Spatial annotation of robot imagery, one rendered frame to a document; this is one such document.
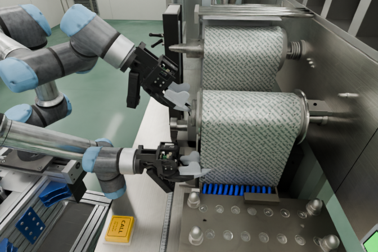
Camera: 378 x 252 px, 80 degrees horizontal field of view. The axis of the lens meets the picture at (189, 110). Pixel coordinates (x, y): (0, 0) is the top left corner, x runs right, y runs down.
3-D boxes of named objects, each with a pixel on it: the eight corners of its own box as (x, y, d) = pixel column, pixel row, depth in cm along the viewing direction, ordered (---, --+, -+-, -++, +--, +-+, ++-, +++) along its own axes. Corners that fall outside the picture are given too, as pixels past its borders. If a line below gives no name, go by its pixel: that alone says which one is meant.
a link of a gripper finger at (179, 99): (201, 106, 57) (172, 84, 55) (186, 119, 60) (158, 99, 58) (202, 99, 60) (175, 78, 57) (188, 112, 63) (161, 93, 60)
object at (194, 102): (190, 132, 60) (192, 115, 66) (198, 132, 60) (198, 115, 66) (190, 109, 56) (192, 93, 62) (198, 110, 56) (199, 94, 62)
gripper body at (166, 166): (177, 162, 58) (131, 160, 59) (178, 182, 64) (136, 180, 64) (180, 141, 65) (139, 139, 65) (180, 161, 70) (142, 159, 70)
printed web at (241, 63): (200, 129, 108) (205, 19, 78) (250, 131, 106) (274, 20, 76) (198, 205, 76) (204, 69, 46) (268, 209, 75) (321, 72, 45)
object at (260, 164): (199, 183, 70) (201, 140, 59) (275, 187, 69) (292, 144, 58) (199, 184, 69) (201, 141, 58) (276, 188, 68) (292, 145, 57)
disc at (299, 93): (279, 120, 70) (293, 78, 61) (281, 120, 70) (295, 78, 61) (295, 156, 58) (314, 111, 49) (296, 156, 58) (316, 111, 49)
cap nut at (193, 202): (187, 196, 65) (187, 187, 62) (200, 197, 65) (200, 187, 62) (187, 207, 62) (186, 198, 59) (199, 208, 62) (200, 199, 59)
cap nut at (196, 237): (189, 229, 57) (189, 220, 55) (203, 230, 57) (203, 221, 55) (188, 244, 54) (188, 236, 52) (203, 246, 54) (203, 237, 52)
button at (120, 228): (113, 219, 73) (112, 214, 71) (134, 220, 73) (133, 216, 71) (106, 241, 67) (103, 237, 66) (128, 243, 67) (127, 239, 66)
